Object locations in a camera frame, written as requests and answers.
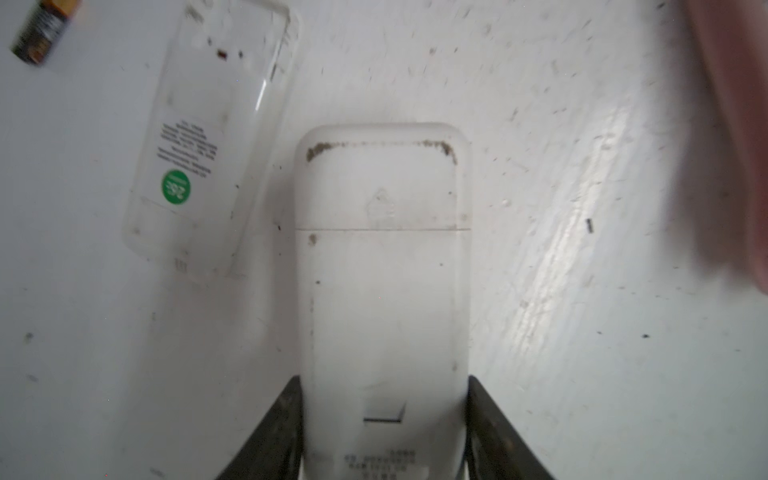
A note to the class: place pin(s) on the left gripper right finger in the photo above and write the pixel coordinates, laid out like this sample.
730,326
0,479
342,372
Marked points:
494,449

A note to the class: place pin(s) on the white remote control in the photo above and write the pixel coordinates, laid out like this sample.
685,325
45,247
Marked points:
210,134

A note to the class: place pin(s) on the grey remote control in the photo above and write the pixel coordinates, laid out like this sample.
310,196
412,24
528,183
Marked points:
383,219

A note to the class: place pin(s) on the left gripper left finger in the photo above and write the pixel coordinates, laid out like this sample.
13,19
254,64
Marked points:
274,449

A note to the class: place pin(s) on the pink handled scraper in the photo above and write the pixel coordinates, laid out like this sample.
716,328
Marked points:
732,37

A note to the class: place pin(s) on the black gold AAA battery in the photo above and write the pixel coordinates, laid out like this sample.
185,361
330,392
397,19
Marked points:
44,26

